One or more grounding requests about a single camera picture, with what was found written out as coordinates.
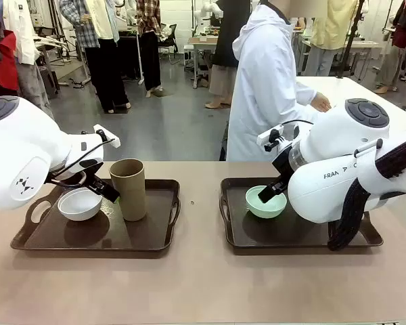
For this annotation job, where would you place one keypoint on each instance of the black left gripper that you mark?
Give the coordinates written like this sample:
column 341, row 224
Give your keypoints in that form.
column 88, row 166

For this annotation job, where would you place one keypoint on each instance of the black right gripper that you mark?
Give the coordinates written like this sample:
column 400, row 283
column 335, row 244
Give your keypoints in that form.
column 282, row 166

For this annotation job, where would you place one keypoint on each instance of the pale green bowl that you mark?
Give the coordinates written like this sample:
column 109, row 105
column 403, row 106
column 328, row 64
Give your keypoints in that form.
column 267, row 210

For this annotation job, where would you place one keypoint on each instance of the brown tall cup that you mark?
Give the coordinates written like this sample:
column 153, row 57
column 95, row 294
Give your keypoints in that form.
column 132, row 196

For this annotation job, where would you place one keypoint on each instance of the white bowl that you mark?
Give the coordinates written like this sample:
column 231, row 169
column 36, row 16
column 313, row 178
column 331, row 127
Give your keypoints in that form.
column 79, row 210

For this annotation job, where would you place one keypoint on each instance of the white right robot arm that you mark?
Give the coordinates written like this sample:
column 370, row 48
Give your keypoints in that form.
column 338, row 142

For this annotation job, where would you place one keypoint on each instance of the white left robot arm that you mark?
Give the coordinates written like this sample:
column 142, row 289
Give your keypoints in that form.
column 17, row 149

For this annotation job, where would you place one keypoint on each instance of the person's right forearm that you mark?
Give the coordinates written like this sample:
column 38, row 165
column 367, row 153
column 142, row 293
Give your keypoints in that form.
column 302, row 93

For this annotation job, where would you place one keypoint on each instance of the dark brown serving tray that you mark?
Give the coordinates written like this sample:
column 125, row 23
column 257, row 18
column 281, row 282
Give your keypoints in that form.
column 291, row 233
column 88, row 240

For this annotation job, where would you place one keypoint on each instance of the person's right hand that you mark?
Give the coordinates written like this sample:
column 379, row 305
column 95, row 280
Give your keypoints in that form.
column 321, row 103

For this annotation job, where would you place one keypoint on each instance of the person in white coat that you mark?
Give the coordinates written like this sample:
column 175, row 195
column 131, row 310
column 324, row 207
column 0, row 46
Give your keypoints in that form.
column 260, row 84

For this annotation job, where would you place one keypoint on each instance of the grey patterned trousers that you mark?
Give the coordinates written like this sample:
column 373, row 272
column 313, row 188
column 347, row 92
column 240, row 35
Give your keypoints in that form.
column 34, row 88

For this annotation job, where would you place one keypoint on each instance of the mannequin in blue plaid shirt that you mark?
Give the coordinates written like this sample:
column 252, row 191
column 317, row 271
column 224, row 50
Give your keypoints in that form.
column 101, row 50

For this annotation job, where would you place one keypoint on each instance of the person in black top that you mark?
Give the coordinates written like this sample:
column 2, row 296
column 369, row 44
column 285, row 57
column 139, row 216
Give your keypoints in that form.
column 226, row 44

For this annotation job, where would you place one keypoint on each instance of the mannequin in red plaid shirt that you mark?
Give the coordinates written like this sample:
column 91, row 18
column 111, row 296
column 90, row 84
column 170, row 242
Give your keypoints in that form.
column 150, row 40

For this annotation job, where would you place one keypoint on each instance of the red garment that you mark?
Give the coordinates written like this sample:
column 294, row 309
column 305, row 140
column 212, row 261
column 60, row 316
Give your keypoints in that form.
column 6, row 64

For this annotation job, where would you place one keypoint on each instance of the black office chair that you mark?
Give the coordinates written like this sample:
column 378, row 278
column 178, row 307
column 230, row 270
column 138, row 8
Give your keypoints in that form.
column 169, row 42

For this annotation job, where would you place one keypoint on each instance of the background work desk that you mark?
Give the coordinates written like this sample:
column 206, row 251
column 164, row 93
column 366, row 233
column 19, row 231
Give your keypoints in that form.
column 199, row 44

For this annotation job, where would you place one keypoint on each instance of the black tripod pole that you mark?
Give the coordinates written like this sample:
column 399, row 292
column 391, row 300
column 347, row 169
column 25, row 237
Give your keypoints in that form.
column 350, row 40

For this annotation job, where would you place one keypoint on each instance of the person in yellow shirt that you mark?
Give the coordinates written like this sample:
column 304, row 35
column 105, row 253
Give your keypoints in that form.
column 328, row 30

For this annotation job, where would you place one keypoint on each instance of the white hanging jacket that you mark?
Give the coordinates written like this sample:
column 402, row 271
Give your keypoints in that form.
column 20, row 30

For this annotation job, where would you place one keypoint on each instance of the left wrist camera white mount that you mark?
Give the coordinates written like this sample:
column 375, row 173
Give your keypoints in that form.
column 108, row 137

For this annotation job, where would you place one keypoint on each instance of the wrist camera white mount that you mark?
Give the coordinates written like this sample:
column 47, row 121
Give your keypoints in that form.
column 108, row 137
column 274, row 133

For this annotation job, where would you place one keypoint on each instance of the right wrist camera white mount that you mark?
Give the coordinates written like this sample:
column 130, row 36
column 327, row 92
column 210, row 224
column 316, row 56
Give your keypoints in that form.
column 274, row 133

